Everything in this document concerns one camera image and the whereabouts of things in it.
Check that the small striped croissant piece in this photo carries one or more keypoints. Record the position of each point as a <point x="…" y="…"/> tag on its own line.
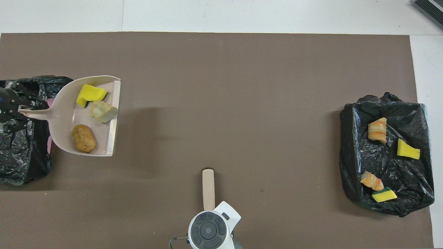
<point x="104" y="111"/>

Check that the yellow sponge piece green backing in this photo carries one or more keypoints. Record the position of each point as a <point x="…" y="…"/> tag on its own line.
<point x="385" y="196"/>

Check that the brown bread roll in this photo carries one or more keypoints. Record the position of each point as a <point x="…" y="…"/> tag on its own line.
<point x="83" y="138"/>

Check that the beige plastic dustpan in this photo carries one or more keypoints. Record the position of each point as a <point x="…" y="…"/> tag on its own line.
<point x="64" y="117"/>

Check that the brown table mat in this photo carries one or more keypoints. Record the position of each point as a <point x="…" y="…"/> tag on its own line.
<point x="225" y="86"/>

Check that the pink plastic bin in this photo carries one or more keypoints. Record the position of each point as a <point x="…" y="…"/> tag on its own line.
<point x="49" y="143"/>

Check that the dark striped object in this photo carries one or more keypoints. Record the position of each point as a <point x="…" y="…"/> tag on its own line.
<point x="432" y="8"/>

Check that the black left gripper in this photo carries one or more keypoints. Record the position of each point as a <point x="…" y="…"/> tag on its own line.
<point x="6" y="107"/>

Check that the black bag over pink bin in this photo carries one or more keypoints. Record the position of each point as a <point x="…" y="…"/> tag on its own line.
<point x="20" y="162"/>

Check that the black trash bag bin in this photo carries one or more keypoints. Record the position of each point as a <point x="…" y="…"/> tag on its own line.
<point x="391" y="162"/>

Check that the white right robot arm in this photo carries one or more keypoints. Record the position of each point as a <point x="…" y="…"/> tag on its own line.
<point x="214" y="228"/>

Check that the large striped croissant piece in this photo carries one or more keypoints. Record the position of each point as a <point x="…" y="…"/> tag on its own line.
<point x="377" y="130"/>

